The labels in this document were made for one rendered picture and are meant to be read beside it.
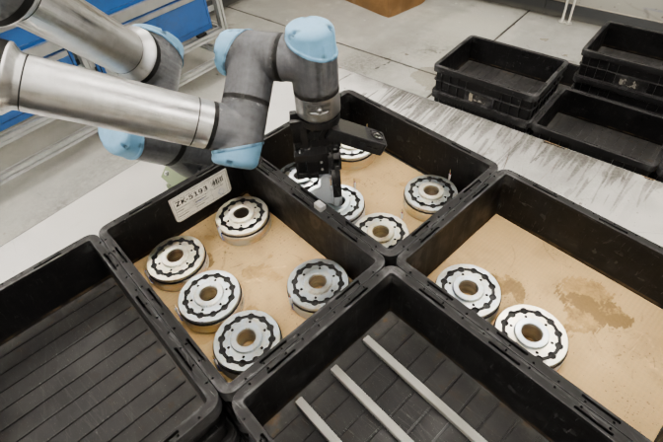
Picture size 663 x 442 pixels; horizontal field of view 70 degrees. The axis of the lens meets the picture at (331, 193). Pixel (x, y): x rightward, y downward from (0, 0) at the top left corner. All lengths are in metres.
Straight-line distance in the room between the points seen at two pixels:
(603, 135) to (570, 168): 0.73
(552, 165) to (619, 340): 0.57
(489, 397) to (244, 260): 0.46
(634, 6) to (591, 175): 2.51
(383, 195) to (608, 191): 0.56
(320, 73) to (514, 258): 0.46
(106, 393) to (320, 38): 0.61
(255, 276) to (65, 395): 0.33
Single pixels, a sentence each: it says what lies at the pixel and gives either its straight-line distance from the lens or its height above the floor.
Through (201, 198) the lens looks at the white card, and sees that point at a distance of 0.95.
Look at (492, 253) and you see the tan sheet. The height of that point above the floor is 0.83.
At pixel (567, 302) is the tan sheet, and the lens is 0.87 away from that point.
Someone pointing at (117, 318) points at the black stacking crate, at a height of 0.83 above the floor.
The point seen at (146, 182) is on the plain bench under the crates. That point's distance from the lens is 1.33.
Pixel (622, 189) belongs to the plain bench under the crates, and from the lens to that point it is 1.30.
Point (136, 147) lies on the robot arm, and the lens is 1.01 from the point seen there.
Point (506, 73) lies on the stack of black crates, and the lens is 2.08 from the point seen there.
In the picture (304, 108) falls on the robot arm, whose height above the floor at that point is 1.08.
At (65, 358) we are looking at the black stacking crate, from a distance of 0.90.
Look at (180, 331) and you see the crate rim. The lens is 0.71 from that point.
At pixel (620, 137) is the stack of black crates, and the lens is 2.05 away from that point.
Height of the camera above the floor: 1.51
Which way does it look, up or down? 44 degrees down
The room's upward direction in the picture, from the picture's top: 5 degrees counter-clockwise
